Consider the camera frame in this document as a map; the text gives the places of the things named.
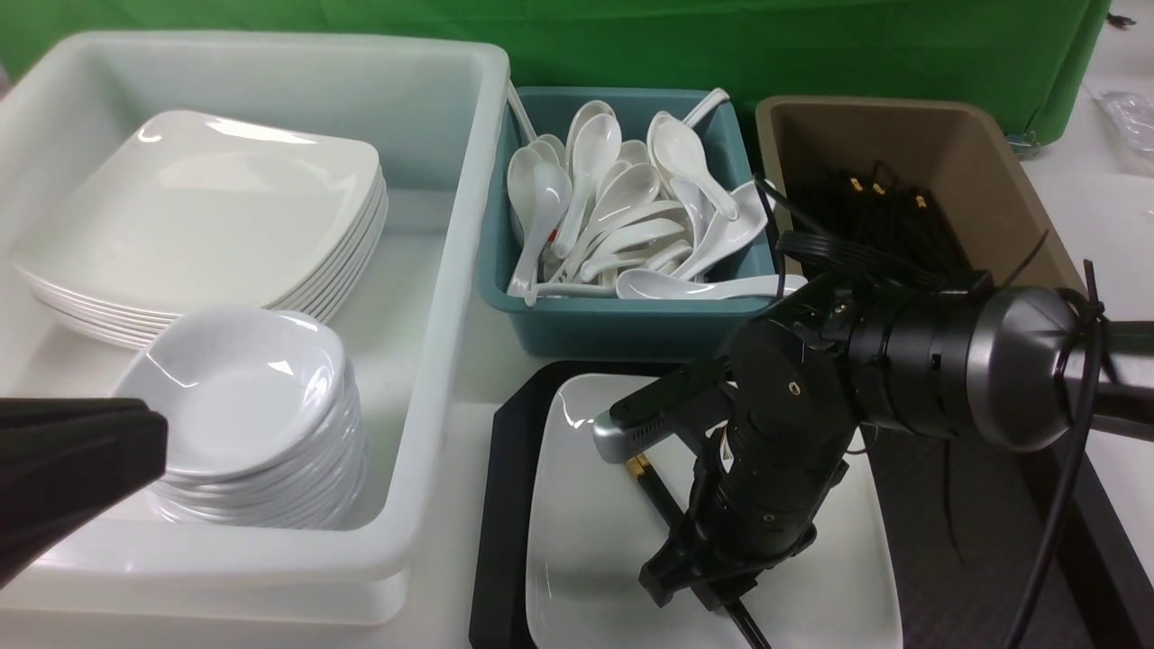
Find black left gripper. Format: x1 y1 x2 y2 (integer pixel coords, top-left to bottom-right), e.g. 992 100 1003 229
1 398 168 587

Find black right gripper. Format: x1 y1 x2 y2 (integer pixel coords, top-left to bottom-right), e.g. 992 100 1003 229
639 316 857 607

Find black chopstick gold band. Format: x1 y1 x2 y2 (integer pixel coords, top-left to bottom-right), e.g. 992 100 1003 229
625 454 771 648

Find white square rice plate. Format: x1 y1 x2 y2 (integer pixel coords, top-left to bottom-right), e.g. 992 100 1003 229
525 373 902 648

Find white ceramic soup spoon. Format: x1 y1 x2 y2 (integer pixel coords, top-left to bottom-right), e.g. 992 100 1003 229
652 119 739 221

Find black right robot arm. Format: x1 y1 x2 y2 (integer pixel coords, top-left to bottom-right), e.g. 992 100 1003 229
613 274 1151 609

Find white spoon right leaning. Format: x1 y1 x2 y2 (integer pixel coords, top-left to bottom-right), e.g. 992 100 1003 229
673 180 774 279

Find white spoon lying front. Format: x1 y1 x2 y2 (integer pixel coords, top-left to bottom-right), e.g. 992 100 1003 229
615 270 808 301

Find stack of white small bowls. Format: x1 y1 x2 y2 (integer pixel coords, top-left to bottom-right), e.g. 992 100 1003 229
113 306 370 530

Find black serving tray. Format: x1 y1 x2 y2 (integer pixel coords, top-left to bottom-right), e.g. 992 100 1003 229
469 359 1151 648

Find pile of black chopsticks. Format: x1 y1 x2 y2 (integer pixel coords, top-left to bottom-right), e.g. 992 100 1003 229
786 159 972 276

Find stack of white square plates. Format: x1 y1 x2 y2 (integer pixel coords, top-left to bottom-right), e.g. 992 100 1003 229
9 110 389 349

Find brown plastic bin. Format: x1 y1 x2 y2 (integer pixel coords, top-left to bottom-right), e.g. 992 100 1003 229
755 96 1084 290

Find white spoon back right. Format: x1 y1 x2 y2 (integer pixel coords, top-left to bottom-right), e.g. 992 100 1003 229
646 112 685 172

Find white spoon upright centre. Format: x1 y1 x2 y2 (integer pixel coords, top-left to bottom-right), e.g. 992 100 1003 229
552 114 622 260

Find white spoon left front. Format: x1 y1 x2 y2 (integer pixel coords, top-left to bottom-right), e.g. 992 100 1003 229
507 161 572 298

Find green cloth backdrop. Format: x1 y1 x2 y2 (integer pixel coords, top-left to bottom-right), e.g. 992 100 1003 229
1 1 1110 144

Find clear plastic bag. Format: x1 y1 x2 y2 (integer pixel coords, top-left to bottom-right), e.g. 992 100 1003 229
1082 83 1153 177

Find large white plastic tub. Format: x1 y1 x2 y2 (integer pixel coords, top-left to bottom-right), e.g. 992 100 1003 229
1 32 508 626

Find black cable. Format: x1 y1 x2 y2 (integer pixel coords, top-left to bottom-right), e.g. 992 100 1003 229
754 176 1154 649

